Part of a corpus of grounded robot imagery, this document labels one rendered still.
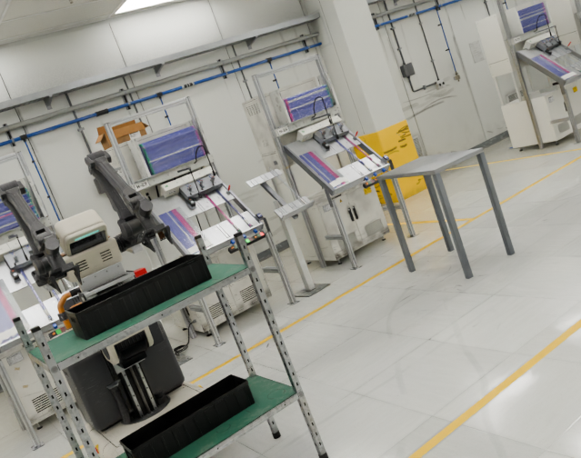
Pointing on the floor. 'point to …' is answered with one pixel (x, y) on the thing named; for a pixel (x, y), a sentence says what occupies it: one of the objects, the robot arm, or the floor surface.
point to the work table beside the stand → (433, 164)
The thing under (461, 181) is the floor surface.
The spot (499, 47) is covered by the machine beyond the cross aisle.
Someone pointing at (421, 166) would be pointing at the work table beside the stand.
